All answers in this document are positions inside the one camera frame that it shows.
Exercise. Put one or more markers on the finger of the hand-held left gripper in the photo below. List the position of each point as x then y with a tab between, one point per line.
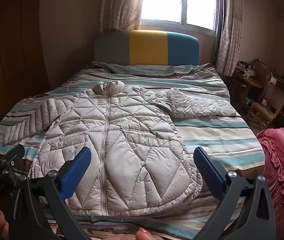
13	153

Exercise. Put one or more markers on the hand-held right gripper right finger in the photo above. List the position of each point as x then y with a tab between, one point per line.
210	175

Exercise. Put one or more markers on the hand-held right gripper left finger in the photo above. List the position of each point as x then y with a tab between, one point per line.
76	171

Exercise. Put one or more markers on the beige quilted down jacket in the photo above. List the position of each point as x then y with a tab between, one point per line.
127	135

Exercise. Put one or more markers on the person's right hand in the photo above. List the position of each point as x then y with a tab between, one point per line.
144	234

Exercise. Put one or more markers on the striped duvet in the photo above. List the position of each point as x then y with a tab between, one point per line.
219	140

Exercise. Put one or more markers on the pink ruffled blanket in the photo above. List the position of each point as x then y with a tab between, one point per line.
279	160

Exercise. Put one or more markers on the brown wooden wardrobe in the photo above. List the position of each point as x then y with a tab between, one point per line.
11	55

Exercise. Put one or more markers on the wooden side table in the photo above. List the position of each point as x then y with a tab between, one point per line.
249	82

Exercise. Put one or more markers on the rattan chair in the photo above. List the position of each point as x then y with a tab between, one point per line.
275	97

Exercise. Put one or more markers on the striped pillow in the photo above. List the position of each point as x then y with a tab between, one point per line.
157	69

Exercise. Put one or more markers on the beige patterned curtain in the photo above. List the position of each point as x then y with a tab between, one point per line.
119	5
229	42

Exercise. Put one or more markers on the grey yellow blue headboard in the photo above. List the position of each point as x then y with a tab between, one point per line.
147	47

